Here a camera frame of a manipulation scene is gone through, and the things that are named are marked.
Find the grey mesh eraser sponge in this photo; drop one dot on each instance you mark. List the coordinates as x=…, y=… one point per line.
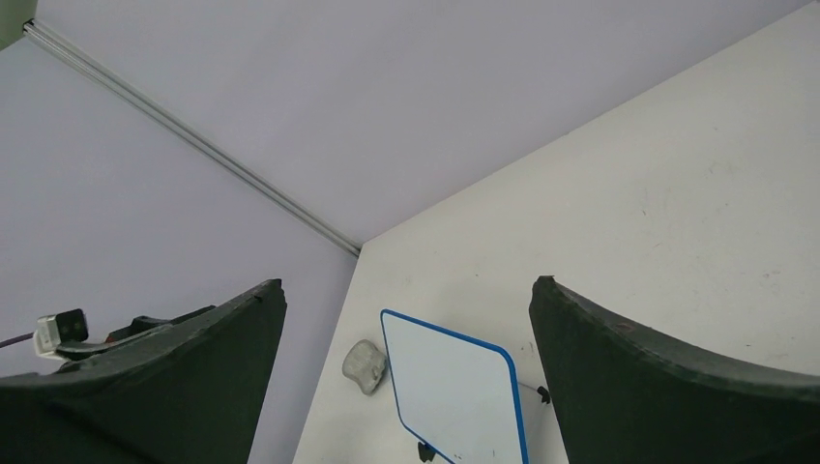
x=365, y=364

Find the blue framed whiteboard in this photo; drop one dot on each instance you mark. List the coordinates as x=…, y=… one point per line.
x=460, y=396

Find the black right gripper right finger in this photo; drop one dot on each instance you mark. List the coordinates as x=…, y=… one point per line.
x=624, y=392

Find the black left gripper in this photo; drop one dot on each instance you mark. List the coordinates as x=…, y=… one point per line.
x=181, y=345

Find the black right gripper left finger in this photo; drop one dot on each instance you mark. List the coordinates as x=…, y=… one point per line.
x=184, y=390

